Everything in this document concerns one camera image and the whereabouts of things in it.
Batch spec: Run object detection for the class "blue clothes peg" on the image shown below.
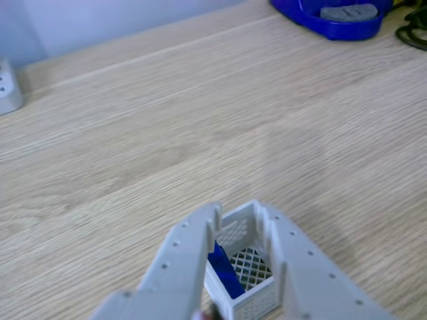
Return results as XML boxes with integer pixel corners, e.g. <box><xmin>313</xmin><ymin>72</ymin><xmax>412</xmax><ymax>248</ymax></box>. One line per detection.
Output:
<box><xmin>207</xmin><ymin>240</ymin><xmax>246</xmax><ymax>300</ymax></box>

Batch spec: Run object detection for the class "white lattice crate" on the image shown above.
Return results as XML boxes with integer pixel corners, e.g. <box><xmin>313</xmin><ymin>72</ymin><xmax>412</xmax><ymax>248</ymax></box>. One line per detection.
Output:
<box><xmin>203</xmin><ymin>199</ymin><xmax>284</xmax><ymax>320</ymax></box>

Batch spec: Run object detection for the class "white power strip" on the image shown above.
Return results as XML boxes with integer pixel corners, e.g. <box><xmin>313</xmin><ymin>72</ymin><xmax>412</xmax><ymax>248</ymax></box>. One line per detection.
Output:
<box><xmin>0</xmin><ymin>56</ymin><xmax>25</xmax><ymax>116</ymax></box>

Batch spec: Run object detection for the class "blue plastic holder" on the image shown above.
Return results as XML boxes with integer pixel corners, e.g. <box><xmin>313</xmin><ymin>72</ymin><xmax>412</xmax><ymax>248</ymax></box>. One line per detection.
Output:
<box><xmin>269</xmin><ymin>0</ymin><xmax>394</xmax><ymax>41</ymax></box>

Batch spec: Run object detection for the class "grey sponge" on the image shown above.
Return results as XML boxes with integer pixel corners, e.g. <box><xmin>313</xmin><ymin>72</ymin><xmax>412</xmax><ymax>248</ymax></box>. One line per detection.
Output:
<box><xmin>320</xmin><ymin>3</ymin><xmax>380</xmax><ymax>23</ymax></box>

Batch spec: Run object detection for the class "red and black cable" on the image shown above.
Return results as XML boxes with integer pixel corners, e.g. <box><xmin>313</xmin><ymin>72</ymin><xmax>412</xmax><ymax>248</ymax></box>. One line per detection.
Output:
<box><xmin>195</xmin><ymin>301</ymin><xmax>224</xmax><ymax>320</ymax></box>

